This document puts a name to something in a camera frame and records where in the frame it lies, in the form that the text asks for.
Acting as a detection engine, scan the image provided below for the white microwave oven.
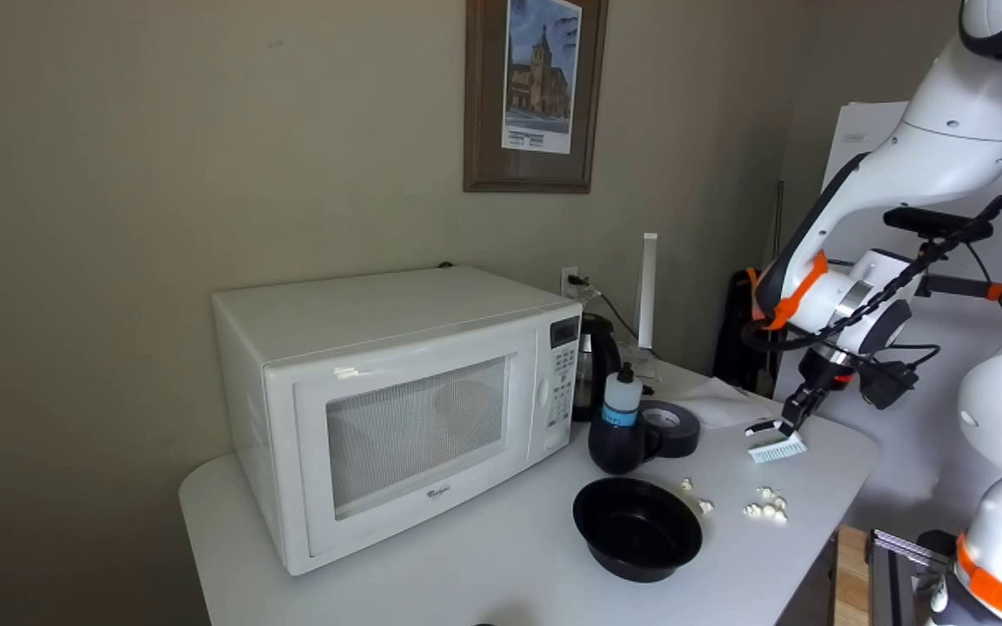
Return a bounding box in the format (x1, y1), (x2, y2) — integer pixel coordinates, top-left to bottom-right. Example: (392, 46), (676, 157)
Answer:
(213, 269), (582, 577)

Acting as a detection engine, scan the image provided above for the white wall outlet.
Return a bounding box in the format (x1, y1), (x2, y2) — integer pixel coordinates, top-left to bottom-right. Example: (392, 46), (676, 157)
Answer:
(560, 269), (583, 300)

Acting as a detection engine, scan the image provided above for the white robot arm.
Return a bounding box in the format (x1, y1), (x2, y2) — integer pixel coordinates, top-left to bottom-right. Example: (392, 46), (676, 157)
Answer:
(748, 0), (1002, 622)

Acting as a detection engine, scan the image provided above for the black plastic bowl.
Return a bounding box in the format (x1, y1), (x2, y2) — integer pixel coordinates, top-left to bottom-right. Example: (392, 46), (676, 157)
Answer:
(572, 476), (704, 579)

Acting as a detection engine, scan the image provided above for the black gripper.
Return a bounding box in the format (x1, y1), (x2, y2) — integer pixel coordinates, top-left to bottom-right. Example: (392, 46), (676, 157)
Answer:
(783, 349), (918, 430)

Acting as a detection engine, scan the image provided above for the black blue squeeze bottle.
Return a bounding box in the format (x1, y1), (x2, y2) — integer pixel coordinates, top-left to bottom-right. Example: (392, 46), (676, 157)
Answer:
(588, 363), (645, 474)

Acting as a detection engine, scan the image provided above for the white tube rod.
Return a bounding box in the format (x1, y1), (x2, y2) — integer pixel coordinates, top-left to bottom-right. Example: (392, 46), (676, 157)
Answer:
(638, 232), (660, 351)

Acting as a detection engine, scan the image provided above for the framed wall picture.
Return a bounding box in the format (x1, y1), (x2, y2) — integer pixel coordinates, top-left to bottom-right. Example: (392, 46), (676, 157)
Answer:
(464, 0), (609, 196)

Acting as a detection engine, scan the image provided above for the glass electric kettle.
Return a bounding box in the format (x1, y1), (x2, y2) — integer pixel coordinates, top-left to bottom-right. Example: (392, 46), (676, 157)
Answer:
(574, 314), (620, 422)

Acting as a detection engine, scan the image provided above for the black camera stand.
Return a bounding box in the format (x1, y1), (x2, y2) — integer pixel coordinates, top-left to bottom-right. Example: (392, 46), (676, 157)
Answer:
(882, 208), (1002, 303)

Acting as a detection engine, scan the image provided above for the white green brush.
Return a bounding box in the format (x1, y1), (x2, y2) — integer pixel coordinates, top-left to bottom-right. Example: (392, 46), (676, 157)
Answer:
(743, 422), (806, 462)

